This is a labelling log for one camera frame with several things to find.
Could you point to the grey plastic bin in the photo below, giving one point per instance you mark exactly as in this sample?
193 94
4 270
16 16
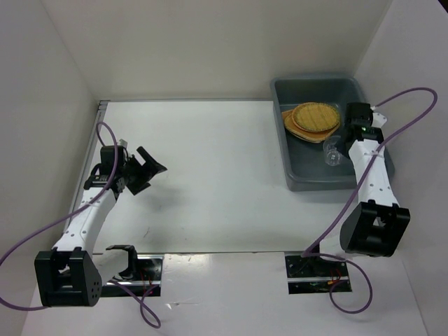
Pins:
303 162

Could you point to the round woven bamboo tray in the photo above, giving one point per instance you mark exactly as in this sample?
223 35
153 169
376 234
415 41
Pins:
316 117

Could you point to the clear plastic cup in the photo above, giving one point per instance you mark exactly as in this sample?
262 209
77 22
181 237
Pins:
332 156

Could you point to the fan-shaped woven bamboo tray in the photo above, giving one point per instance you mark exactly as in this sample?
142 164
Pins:
314 138

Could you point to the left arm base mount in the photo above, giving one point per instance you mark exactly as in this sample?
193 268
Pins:
147 277

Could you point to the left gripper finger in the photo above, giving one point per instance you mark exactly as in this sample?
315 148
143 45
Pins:
150 167
135 187

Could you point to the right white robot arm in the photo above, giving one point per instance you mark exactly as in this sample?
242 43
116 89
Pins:
377 224

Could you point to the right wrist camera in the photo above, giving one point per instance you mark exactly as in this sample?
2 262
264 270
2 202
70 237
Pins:
378 119

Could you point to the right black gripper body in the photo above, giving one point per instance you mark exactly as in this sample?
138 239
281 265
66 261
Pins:
344 145

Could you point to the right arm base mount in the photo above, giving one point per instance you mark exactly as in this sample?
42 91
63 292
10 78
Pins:
315 275

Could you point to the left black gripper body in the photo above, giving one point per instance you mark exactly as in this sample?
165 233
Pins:
131 169

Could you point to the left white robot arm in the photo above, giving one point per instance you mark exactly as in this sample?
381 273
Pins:
70 274

